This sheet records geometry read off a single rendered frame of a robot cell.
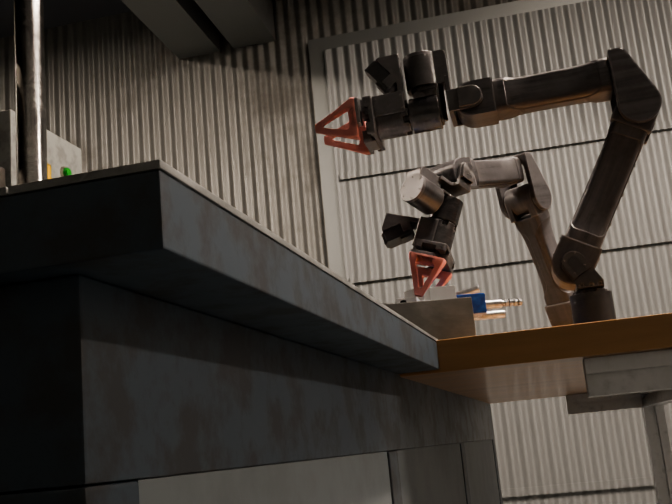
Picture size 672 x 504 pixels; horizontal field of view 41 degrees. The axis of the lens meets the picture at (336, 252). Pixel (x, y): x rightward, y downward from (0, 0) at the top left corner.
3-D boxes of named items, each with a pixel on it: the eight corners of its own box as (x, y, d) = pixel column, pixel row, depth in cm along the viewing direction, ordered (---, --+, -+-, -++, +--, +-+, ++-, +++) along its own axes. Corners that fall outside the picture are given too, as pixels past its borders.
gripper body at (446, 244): (410, 246, 165) (420, 210, 167) (420, 266, 174) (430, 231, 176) (444, 253, 162) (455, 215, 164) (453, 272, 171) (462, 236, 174)
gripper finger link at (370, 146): (314, 112, 150) (370, 101, 149) (325, 126, 157) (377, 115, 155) (319, 150, 149) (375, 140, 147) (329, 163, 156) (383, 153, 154)
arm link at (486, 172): (455, 154, 169) (540, 151, 191) (418, 168, 175) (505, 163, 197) (470, 218, 168) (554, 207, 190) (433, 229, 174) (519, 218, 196)
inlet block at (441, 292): (520, 323, 127) (515, 285, 129) (529, 318, 123) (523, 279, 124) (428, 331, 127) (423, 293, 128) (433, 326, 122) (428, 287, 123)
